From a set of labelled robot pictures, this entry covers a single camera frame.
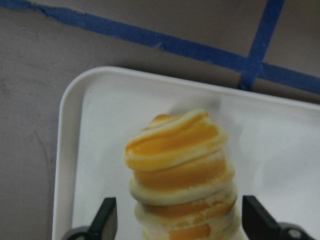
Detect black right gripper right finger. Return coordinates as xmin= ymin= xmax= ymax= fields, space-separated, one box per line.
xmin=241 ymin=195 xmax=282 ymax=240

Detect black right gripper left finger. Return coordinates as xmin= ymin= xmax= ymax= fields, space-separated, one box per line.
xmin=89 ymin=197 xmax=118 ymax=240

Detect orange striped bread roll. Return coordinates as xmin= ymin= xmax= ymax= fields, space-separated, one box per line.
xmin=123 ymin=109 xmax=242 ymax=240

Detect white rectangular tray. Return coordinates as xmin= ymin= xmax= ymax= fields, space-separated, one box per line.
xmin=52 ymin=67 xmax=320 ymax=240

